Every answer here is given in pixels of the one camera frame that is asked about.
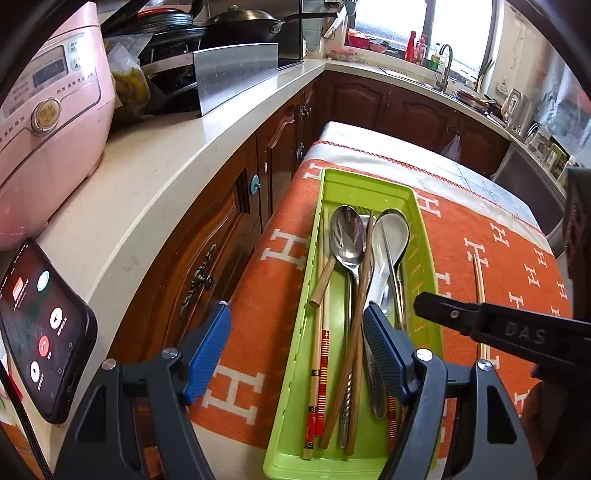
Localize steel chopstick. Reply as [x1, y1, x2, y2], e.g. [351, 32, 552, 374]
[338, 368, 356, 448]
[381, 213, 410, 331]

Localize dark wooden chopstick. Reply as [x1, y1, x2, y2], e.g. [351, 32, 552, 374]
[320, 206, 374, 455]

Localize white ceramic soup spoon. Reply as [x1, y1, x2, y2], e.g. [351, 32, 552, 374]
[367, 209, 410, 330]

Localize small dark steel spoon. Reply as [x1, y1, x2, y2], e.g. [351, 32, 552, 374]
[363, 340, 387, 419]

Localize brown wooden chopstick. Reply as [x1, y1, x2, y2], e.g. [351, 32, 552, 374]
[345, 253, 372, 456]

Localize large steel spoon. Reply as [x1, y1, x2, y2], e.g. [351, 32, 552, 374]
[331, 206, 366, 449]

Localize pale chopstick red handle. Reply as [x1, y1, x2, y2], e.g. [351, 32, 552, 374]
[303, 221, 324, 460]

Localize pale chopstick red band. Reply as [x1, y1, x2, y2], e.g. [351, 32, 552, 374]
[315, 209, 332, 437]

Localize steel fork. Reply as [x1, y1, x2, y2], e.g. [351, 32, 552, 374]
[358, 207, 375, 232]

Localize steel spoon with wooden handle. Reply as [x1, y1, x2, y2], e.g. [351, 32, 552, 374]
[308, 255, 337, 307]

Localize white kitchen countertop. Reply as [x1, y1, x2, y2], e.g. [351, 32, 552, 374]
[0, 57, 569, 471]

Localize kitchen faucet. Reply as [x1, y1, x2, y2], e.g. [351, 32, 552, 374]
[436, 44, 453, 93]

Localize green plastic utensil tray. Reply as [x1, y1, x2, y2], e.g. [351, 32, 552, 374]
[263, 168, 444, 479]

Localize orange blanket with H pattern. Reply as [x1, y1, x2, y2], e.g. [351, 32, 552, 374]
[190, 122, 571, 479]

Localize black smartphone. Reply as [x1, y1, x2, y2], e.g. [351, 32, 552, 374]
[1, 239, 97, 424]

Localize pink rice cooker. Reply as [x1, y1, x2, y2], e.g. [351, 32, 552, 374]
[1, 2, 115, 250]

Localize steel splash guard panel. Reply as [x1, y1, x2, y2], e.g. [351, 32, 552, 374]
[193, 42, 279, 116]

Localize black wok with lid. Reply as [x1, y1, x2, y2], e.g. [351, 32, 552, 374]
[202, 5, 338, 48]

